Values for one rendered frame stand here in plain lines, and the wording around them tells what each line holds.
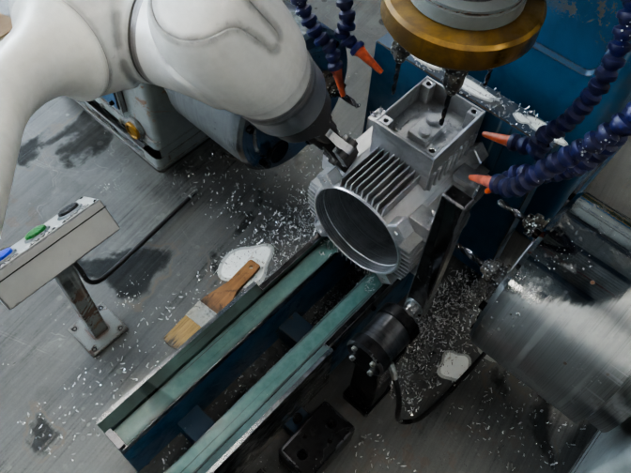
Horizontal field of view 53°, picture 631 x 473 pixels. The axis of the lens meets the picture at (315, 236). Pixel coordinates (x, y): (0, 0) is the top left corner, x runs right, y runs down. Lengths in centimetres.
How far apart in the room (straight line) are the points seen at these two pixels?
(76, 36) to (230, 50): 15
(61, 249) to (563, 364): 63
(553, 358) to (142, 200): 78
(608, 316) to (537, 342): 8
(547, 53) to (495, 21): 28
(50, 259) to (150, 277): 30
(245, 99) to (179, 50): 8
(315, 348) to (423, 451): 23
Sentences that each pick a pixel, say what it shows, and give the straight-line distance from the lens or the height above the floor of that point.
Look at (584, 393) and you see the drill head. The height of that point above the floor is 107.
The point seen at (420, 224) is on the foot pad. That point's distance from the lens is 85.
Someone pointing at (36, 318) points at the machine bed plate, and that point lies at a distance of 115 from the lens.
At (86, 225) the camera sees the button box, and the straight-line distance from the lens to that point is 88.
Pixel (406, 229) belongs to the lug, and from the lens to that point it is 83.
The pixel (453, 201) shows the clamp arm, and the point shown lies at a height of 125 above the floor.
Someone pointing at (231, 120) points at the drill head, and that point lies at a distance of 95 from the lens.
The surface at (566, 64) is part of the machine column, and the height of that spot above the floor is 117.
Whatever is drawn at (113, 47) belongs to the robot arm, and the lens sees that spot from 59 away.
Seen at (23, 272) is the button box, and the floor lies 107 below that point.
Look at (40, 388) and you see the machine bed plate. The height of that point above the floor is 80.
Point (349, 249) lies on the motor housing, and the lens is 98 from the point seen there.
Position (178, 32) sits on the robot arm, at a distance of 50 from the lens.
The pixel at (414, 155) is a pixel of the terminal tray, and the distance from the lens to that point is 85.
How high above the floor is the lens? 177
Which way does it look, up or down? 57 degrees down
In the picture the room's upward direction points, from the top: 4 degrees clockwise
